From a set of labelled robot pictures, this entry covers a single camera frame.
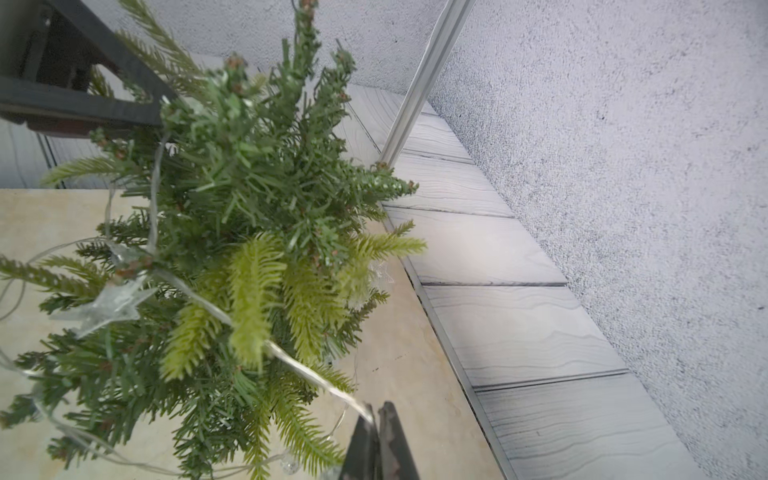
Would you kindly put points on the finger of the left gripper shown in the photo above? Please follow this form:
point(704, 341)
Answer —
point(23, 101)
point(115, 55)

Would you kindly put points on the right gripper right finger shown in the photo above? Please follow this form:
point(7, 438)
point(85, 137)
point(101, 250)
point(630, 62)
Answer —
point(396, 459)

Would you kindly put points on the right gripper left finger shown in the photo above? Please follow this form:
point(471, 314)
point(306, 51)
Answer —
point(363, 453)

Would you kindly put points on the fern tree wooden base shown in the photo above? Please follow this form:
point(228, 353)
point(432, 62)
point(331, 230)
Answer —
point(253, 250)

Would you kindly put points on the aluminium corner post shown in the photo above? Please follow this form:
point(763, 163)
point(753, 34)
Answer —
point(444, 35)

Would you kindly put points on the beige table mat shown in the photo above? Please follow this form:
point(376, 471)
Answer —
point(399, 359)

